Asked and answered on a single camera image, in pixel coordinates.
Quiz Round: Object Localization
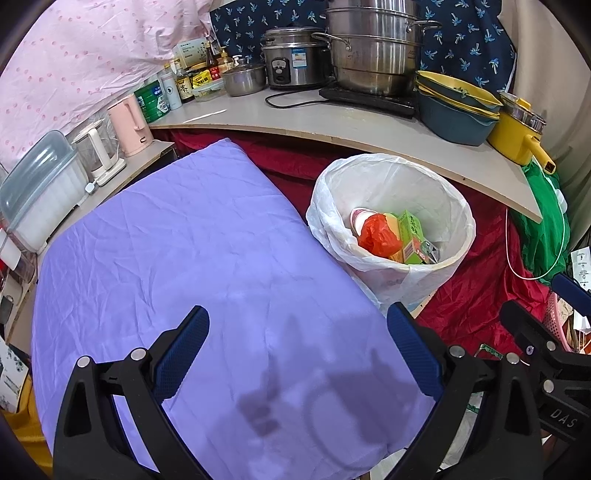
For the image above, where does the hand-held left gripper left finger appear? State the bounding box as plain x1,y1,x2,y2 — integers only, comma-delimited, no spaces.
53,305,213,480

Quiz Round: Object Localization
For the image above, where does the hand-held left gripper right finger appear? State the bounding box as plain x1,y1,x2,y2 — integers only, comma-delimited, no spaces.
387,302,546,480

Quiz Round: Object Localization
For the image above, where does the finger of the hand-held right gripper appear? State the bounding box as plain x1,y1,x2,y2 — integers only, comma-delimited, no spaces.
551,272,591,317
500,301,578,398

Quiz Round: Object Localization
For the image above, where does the green cardboard box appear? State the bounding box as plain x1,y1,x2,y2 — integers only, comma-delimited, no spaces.
390,210,437,265

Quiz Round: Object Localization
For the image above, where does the red plastic bag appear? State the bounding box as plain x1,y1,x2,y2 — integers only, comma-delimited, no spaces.
358,213,400,257

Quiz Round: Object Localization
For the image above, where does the pink white paper cup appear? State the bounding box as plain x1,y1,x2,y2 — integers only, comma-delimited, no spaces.
349,208,379,236

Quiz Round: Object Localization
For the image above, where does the white lined trash bin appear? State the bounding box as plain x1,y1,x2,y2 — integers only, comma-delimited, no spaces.
305,154,476,311

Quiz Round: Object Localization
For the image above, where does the pink plastic basket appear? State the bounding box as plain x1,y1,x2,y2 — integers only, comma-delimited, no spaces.
540,291,583,352

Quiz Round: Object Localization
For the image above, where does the green cloth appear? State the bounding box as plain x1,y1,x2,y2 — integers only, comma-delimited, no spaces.
508,161,573,280

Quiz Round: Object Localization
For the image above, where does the red cloth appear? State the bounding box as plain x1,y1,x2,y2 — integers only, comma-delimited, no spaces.
152,128,555,365

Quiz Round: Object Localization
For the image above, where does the purple table cloth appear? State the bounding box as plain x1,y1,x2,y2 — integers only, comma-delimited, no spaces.
30,137,439,474

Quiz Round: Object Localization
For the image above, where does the yellow cooking pot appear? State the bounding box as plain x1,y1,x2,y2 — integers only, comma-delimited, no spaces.
487,92,557,174

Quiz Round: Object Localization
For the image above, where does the floral cardboard box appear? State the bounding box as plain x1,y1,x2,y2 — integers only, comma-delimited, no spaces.
0,342,33,411

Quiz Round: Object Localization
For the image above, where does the yellow cloth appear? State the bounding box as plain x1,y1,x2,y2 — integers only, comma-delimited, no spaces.
4,392,51,476

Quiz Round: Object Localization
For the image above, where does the teal plastic basin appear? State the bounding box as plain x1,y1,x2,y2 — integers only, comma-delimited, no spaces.
418,95,499,146

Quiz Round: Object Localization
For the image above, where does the beige side cabinet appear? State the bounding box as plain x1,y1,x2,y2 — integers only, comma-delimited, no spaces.
0,138,177,342

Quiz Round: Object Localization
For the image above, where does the dish box with blue lid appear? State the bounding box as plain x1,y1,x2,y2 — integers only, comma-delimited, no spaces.
0,130,80,252

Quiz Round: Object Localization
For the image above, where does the glass electric kettle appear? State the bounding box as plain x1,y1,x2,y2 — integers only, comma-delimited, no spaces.
73,119,127,186

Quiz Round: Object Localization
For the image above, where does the yellow plastic basin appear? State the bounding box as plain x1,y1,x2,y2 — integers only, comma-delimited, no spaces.
416,70,503,116

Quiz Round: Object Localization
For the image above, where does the curved wooden countertop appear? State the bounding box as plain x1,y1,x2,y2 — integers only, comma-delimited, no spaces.
148,88,543,223

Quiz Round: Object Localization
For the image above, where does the pink electric kettle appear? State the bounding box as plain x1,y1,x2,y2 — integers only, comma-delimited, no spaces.
107,95,153,157

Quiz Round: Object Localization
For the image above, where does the green tin can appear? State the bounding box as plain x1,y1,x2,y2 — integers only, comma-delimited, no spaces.
134,79,171,123

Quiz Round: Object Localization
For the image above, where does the black induction cooker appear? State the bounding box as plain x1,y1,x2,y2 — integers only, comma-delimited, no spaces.
318,85,419,118

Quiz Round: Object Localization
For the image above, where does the clear food container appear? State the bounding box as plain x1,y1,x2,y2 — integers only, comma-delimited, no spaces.
191,80,227,101

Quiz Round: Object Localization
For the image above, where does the dark sauce bottle white label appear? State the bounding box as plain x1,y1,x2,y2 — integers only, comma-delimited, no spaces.
175,67,195,102

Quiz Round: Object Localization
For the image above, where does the navy patterned cloth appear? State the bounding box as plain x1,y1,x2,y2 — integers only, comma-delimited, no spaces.
209,0,518,100

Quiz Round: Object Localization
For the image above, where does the small steel pot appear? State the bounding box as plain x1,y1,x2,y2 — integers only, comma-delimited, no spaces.
221,58,269,97

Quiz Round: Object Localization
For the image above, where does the dark bottle red label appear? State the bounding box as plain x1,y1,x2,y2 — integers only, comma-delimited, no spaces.
204,44,221,81

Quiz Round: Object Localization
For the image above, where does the white printed box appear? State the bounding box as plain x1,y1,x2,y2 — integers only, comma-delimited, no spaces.
172,39,208,70

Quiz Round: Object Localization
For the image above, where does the large steel steamer pot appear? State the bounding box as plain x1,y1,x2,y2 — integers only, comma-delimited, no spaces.
311,0,443,97

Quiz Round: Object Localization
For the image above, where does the steel rice cooker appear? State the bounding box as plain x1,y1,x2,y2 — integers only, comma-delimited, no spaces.
261,26,331,90

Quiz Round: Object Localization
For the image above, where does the pink dotted cloth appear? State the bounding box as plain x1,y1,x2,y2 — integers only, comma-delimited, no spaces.
0,0,218,160

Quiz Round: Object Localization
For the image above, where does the white cable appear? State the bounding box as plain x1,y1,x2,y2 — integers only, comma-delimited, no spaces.
505,208,568,280

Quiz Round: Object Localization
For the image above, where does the black power cable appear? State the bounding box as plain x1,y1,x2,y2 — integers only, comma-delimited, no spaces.
264,88,324,109

